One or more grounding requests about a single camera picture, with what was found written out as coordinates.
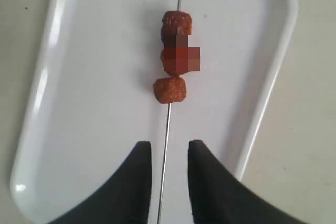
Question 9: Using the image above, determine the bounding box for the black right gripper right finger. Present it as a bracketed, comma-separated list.
[187, 140, 291, 223]

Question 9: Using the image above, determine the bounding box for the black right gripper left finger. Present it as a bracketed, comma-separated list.
[51, 141, 152, 223]

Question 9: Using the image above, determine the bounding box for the dark red fruit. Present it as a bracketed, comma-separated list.
[161, 10, 193, 44]

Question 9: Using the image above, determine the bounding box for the thin metal skewer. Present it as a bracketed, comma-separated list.
[156, 0, 182, 224]

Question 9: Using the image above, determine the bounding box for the white rectangular plastic tray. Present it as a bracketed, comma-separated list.
[10, 0, 298, 223]

